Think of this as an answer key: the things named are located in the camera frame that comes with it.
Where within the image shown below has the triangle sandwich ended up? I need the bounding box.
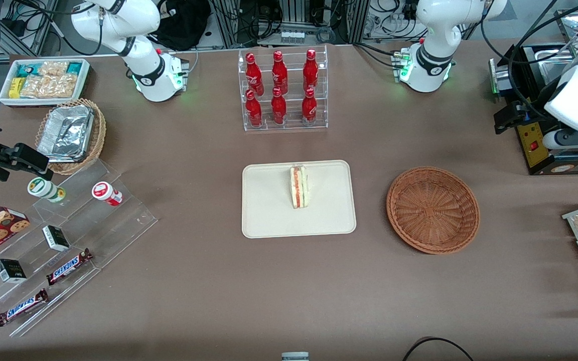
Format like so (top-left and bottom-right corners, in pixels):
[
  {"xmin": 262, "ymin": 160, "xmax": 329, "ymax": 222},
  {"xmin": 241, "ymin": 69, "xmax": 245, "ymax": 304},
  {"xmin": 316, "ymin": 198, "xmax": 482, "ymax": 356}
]
[{"xmin": 290, "ymin": 165, "xmax": 310, "ymax": 210}]

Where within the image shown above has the aluminium foil tray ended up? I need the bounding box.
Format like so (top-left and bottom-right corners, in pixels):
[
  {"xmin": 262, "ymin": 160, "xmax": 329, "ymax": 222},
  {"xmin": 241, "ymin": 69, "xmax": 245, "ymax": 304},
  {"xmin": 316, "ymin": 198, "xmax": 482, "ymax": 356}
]
[{"xmin": 37, "ymin": 104, "xmax": 95, "ymax": 163}]

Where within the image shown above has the light tan wicker basket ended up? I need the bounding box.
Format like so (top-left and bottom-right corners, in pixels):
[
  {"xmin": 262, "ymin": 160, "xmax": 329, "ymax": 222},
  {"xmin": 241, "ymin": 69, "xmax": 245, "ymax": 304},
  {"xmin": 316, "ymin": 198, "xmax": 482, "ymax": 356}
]
[{"xmin": 35, "ymin": 98, "xmax": 107, "ymax": 175}]

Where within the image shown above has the brown round wicker basket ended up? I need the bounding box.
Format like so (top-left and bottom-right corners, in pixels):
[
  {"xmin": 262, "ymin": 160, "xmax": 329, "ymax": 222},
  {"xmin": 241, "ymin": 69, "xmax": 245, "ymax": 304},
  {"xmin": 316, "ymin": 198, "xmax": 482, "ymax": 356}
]
[{"xmin": 386, "ymin": 166, "xmax": 481, "ymax": 255}]

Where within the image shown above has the cream rectangular tray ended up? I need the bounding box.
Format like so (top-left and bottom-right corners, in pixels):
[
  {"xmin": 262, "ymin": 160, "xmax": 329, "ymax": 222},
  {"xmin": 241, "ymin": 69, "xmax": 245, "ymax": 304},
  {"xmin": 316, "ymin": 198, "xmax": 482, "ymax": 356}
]
[{"xmin": 241, "ymin": 159, "xmax": 357, "ymax": 239}]

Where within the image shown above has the green lid white cup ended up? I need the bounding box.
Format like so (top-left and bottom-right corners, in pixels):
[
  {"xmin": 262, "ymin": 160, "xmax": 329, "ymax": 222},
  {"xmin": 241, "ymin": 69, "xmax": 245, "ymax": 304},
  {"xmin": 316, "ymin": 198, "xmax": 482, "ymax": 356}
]
[{"xmin": 27, "ymin": 177, "xmax": 67, "ymax": 204}]

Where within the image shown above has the black food warmer yellow panel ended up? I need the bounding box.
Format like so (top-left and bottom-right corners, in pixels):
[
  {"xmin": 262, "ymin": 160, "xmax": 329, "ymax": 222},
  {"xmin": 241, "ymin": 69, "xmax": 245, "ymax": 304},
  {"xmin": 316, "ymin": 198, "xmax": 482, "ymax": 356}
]
[{"xmin": 507, "ymin": 8, "xmax": 578, "ymax": 176}]

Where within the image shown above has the silver control box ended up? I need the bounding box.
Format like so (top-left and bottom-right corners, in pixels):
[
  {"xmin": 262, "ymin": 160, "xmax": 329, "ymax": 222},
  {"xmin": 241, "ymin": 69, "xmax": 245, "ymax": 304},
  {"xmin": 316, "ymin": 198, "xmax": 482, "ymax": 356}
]
[{"xmin": 489, "ymin": 58, "xmax": 513, "ymax": 97}]

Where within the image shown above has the white plastic snack bin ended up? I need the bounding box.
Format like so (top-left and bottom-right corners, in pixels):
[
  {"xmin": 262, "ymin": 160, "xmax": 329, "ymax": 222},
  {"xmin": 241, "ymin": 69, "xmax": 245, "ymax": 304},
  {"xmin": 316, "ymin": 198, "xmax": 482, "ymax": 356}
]
[{"xmin": 0, "ymin": 58, "xmax": 91, "ymax": 108}]

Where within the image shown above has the large clear cracker bag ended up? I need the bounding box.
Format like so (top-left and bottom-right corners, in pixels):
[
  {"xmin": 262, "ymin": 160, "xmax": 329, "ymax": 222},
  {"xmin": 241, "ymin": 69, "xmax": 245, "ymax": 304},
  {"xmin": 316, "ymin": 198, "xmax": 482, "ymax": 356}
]
[{"xmin": 20, "ymin": 74, "xmax": 80, "ymax": 99}]

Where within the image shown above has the red lid white cup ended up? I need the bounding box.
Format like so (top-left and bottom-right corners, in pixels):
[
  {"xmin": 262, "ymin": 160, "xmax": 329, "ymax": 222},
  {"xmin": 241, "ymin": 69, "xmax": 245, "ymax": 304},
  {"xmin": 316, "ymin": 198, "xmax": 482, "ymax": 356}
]
[{"xmin": 92, "ymin": 182, "xmax": 124, "ymax": 207}]

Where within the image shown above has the small black box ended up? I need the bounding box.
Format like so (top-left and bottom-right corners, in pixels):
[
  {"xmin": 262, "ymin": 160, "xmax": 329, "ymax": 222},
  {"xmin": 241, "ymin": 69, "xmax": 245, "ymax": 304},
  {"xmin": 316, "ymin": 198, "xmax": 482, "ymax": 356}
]
[
  {"xmin": 0, "ymin": 259, "xmax": 27, "ymax": 284},
  {"xmin": 42, "ymin": 225, "xmax": 70, "ymax": 252}
]

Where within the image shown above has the small clear cracker bag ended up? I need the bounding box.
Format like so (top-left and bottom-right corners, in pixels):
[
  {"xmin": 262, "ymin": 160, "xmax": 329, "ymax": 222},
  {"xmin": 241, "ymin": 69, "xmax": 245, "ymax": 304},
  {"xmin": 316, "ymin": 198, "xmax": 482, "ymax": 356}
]
[{"xmin": 38, "ymin": 61, "xmax": 70, "ymax": 77}]

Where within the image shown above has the brown snickers bar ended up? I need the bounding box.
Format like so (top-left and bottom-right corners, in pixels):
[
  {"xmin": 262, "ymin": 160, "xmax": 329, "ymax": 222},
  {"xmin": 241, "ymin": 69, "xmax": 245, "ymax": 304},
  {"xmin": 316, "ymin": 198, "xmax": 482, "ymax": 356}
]
[
  {"xmin": 46, "ymin": 248, "xmax": 94, "ymax": 286},
  {"xmin": 0, "ymin": 288, "xmax": 50, "ymax": 327}
]

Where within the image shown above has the clear acrylic stepped stand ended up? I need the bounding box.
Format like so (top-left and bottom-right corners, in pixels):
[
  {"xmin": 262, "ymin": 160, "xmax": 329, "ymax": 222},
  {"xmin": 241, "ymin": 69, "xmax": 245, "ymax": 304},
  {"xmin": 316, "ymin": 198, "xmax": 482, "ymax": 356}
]
[{"xmin": 0, "ymin": 159, "xmax": 159, "ymax": 337}]

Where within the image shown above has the red cola bottle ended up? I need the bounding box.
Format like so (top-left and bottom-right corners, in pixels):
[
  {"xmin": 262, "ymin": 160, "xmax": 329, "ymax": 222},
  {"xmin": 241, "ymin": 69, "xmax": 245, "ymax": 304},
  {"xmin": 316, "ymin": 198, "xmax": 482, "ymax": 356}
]
[
  {"xmin": 303, "ymin": 49, "xmax": 319, "ymax": 92},
  {"xmin": 245, "ymin": 90, "xmax": 263, "ymax": 128},
  {"xmin": 302, "ymin": 88, "xmax": 318, "ymax": 124},
  {"xmin": 271, "ymin": 50, "xmax": 288, "ymax": 95},
  {"xmin": 270, "ymin": 87, "xmax": 287, "ymax": 125},
  {"xmin": 245, "ymin": 52, "xmax": 264, "ymax": 96}
]

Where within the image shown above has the black bag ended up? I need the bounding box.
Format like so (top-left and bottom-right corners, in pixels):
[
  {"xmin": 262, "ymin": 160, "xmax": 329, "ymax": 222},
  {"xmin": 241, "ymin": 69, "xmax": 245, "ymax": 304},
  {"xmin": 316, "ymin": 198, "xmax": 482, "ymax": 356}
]
[{"xmin": 149, "ymin": 0, "xmax": 212, "ymax": 52}]

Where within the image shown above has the clear acrylic bottle rack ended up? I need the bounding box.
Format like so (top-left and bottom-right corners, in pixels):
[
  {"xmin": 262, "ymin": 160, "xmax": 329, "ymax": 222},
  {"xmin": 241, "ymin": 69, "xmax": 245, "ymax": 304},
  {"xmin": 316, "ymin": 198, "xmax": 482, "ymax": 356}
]
[{"xmin": 238, "ymin": 45, "xmax": 329, "ymax": 132}]

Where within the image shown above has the black cable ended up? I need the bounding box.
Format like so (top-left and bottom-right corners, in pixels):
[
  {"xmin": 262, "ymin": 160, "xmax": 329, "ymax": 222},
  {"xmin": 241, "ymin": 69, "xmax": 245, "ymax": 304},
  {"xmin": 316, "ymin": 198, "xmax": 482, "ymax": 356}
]
[{"xmin": 402, "ymin": 337, "xmax": 474, "ymax": 361}]

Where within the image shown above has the aluminium profile frame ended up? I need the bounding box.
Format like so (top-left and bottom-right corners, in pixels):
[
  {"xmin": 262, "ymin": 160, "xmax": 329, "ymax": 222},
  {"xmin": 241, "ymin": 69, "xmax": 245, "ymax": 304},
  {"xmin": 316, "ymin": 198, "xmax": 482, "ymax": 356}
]
[{"xmin": 211, "ymin": 0, "xmax": 370, "ymax": 49}]

